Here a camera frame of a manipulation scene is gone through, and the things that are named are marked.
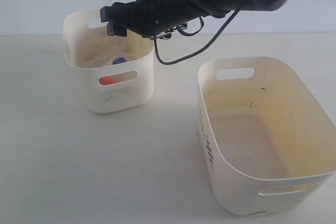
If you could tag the orange-capped tube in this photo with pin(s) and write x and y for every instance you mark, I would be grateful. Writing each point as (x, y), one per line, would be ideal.
(109, 80)

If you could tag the blue-capped tube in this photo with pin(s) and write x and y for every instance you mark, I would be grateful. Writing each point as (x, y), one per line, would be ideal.
(115, 61)

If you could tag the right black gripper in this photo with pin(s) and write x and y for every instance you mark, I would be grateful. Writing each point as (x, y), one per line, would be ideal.
(149, 18)

